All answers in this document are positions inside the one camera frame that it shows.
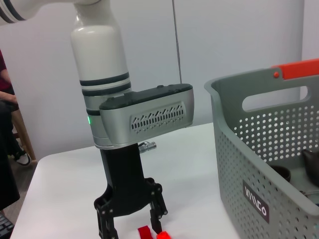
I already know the wooden chair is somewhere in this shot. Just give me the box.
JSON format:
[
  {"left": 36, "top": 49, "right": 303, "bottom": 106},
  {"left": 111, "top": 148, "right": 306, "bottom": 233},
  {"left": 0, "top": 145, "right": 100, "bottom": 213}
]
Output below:
[{"left": 11, "top": 109, "right": 37, "bottom": 162}]

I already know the silver plug on left gripper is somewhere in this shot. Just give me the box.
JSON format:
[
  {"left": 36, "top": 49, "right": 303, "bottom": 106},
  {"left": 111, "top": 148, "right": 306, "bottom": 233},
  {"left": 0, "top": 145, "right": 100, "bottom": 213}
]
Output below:
[{"left": 139, "top": 141, "right": 158, "bottom": 153}]

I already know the black and white sneaker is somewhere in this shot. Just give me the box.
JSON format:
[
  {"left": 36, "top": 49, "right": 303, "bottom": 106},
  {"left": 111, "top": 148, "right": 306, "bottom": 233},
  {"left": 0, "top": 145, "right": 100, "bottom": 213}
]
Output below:
[{"left": 13, "top": 152, "right": 32, "bottom": 166}]

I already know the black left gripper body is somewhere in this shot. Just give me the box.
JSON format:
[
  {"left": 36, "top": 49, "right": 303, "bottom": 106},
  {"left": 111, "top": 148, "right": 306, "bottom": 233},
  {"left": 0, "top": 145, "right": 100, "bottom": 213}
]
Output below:
[{"left": 93, "top": 143, "right": 162, "bottom": 217}]

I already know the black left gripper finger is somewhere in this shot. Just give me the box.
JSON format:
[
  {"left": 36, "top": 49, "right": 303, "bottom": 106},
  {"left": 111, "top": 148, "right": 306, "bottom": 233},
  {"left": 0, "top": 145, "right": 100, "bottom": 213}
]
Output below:
[
  {"left": 96, "top": 210, "right": 119, "bottom": 239},
  {"left": 149, "top": 184, "right": 168, "bottom": 234}
]

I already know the dark clay teapot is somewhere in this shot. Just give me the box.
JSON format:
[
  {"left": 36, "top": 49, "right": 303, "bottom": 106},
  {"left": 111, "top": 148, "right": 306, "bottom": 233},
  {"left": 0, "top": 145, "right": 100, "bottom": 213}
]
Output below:
[{"left": 301, "top": 148, "right": 319, "bottom": 187}]

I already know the orange bin handle clip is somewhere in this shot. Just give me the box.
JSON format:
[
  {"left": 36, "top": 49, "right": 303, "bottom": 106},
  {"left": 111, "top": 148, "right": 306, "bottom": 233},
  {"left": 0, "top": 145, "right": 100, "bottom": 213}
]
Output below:
[{"left": 271, "top": 58, "right": 319, "bottom": 80}]

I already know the bare forearm of seated person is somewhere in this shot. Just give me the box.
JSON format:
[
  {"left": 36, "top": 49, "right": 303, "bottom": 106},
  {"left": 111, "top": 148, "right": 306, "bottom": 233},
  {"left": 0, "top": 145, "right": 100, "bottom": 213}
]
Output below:
[{"left": 0, "top": 90, "right": 18, "bottom": 104}]

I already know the black computer keyboard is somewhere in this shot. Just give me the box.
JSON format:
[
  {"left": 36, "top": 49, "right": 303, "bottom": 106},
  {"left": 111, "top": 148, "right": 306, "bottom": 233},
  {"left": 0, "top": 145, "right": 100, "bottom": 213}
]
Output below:
[{"left": 0, "top": 213, "right": 15, "bottom": 239}]

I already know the seated person in dark clothes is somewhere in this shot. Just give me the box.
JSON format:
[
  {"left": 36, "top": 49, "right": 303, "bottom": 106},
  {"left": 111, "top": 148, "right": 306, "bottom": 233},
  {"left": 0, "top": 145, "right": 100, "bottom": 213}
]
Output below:
[{"left": 0, "top": 48, "right": 20, "bottom": 211}]

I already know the glass teacup with black base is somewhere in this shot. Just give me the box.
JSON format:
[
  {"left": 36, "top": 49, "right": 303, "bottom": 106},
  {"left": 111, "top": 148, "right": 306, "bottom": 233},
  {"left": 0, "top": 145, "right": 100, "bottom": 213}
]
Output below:
[{"left": 270, "top": 164, "right": 292, "bottom": 182}]

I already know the dark red long toy brick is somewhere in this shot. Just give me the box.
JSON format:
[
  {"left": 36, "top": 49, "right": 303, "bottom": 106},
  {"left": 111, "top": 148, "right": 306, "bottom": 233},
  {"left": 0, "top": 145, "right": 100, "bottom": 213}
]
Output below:
[{"left": 138, "top": 226, "right": 153, "bottom": 239}]

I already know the grey perforated plastic storage bin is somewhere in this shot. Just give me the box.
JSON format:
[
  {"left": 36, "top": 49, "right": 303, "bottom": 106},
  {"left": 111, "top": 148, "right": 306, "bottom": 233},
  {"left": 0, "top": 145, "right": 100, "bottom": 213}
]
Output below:
[{"left": 203, "top": 69, "right": 319, "bottom": 239}]

